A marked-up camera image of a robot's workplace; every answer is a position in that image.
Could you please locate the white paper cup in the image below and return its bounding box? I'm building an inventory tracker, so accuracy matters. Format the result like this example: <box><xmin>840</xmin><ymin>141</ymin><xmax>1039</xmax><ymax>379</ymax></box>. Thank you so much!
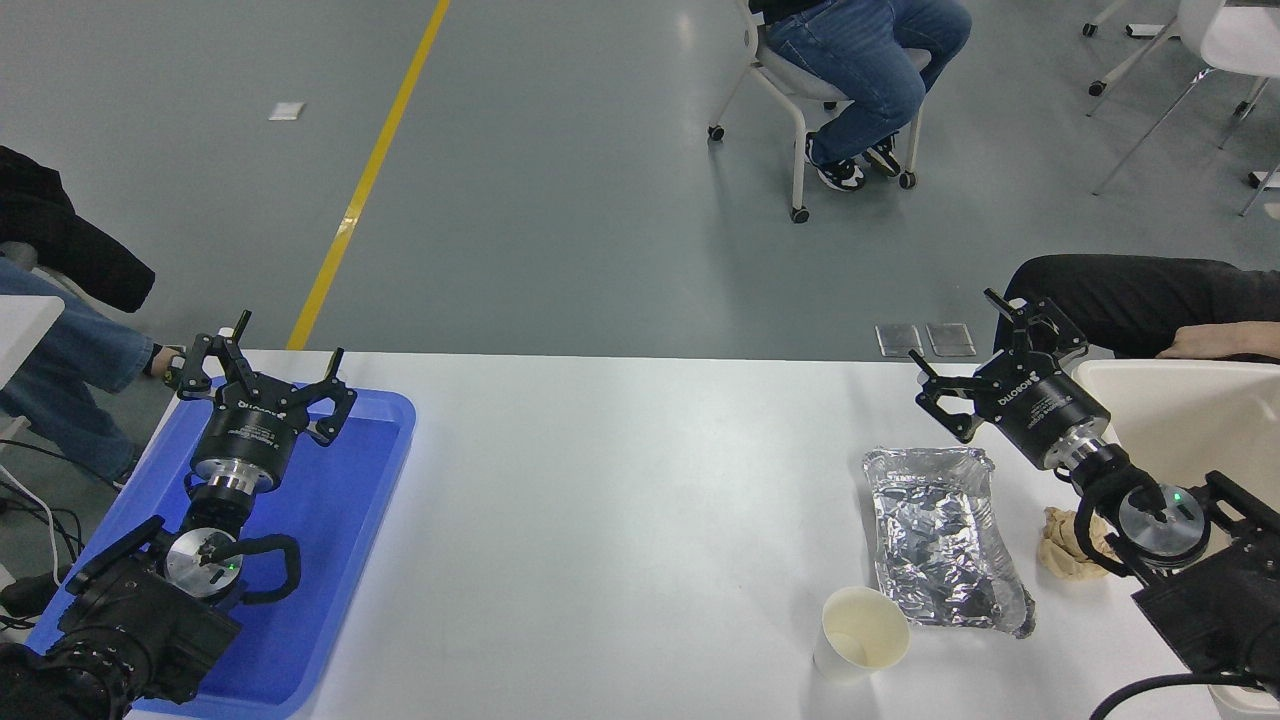
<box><xmin>812</xmin><ymin>586</ymin><xmax>912</xmax><ymax>685</ymax></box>

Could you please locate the white rolling chair base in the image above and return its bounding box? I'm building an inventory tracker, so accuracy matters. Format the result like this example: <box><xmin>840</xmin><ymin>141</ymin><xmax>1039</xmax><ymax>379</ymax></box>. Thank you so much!
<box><xmin>1083</xmin><ymin>0</ymin><xmax>1184</xmax><ymax>98</ymax></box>

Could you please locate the white chair with casters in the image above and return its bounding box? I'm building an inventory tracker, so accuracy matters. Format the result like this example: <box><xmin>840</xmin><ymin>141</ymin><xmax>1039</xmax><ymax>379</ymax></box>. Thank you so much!
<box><xmin>707</xmin><ymin>0</ymin><xmax>933</xmax><ymax>224</ymax></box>

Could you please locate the blue plastic tray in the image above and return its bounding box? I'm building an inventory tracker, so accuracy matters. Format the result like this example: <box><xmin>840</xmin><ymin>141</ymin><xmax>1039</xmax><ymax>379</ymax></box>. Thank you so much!
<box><xmin>25</xmin><ymin>378</ymin><xmax>417</xmax><ymax>720</ymax></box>

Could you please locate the crumpled tan paper ball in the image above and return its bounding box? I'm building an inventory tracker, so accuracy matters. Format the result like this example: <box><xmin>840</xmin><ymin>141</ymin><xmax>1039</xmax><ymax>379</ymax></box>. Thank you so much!
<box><xmin>1037</xmin><ymin>506</ymin><xmax>1116</xmax><ymax>579</ymax></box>

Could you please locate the crumpled foil tray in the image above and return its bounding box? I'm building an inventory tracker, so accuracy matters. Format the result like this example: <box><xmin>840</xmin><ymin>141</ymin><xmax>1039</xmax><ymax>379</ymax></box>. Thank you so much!
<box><xmin>862</xmin><ymin>446</ymin><xmax>1037</xmax><ymax>639</ymax></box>

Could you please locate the large pale bin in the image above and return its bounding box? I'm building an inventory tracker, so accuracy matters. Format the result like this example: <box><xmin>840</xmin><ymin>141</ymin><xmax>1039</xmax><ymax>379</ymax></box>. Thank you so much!
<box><xmin>1072</xmin><ymin>358</ymin><xmax>1280</xmax><ymax>720</ymax></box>

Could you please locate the white side table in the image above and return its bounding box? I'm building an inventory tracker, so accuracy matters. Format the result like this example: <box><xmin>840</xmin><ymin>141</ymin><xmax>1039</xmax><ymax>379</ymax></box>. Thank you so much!
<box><xmin>0</xmin><ymin>295</ymin><xmax>66</xmax><ymax>391</ymax></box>

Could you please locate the person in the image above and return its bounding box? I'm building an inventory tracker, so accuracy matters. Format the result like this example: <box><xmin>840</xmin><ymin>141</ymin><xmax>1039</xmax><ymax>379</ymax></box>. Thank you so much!
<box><xmin>0</xmin><ymin>145</ymin><xmax>189</xmax><ymax>491</ymax></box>
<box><xmin>1000</xmin><ymin>254</ymin><xmax>1280</xmax><ymax>363</ymax></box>
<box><xmin>748</xmin><ymin>0</ymin><xmax>973</xmax><ymax>193</ymax></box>

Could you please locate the white cable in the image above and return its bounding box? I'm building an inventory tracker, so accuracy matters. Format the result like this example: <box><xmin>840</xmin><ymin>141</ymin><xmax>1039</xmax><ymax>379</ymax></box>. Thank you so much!
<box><xmin>0</xmin><ymin>462</ymin><xmax>63</xmax><ymax>591</ymax></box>

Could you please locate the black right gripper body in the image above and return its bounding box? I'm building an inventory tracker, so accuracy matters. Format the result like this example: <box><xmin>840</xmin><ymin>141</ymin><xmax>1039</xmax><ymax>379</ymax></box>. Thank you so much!
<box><xmin>975</xmin><ymin>360</ymin><xmax>1111</xmax><ymax>469</ymax></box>

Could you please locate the person's hand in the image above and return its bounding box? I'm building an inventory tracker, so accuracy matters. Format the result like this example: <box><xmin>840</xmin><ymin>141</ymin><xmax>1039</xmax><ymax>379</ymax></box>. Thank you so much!
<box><xmin>1156</xmin><ymin>320</ymin><xmax>1280</xmax><ymax>363</ymax></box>

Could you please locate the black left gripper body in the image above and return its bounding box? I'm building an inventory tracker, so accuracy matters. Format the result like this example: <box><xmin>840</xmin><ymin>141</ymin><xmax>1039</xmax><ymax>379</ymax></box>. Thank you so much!
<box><xmin>192</xmin><ymin>388</ymin><xmax>307</xmax><ymax>475</ymax></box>

